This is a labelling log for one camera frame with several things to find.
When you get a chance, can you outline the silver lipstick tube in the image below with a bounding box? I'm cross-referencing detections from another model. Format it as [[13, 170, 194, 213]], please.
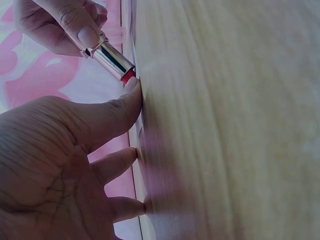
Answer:
[[79, 32, 137, 84]]

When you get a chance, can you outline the person's left hand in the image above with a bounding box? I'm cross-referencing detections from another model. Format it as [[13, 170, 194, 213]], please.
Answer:
[[0, 76, 147, 240]]

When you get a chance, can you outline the person's right hand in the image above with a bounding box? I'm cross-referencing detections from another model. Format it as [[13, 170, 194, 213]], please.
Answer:
[[13, 0, 109, 57]]

